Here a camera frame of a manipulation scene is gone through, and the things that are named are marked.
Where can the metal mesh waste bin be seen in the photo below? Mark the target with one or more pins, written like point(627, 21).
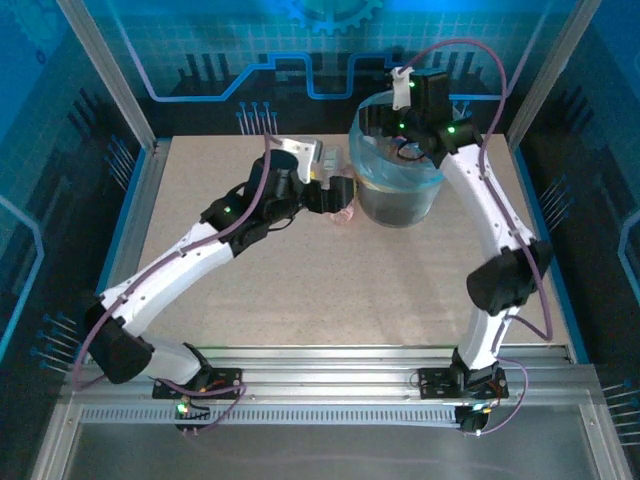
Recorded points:
point(400, 210)

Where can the aluminium table side rail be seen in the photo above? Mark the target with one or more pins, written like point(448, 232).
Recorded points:
point(145, 200)

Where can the clear bottle green white label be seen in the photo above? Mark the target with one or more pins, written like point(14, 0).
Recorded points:
point(330, 160)

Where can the aluminium extrusion rail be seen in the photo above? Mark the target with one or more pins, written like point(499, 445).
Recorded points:
point(325, 375)

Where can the blue table edge strip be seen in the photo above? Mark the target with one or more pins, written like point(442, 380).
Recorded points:
point(556, 270)
point(133, 187)

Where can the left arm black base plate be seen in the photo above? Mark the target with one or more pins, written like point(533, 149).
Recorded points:
point(227, 382)

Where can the pink peach tea bottle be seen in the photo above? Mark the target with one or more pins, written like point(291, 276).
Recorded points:
point(342, 218)

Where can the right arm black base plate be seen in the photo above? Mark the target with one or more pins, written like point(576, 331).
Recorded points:
point(432, 385)

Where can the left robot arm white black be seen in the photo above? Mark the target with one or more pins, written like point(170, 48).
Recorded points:
point(165, 275)

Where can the aluminium frame post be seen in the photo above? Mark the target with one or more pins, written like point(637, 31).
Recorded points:
point(560, 55)
point(107, 75)

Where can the grey metal base plate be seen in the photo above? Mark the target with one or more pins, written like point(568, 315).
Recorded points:
point(325, 455)

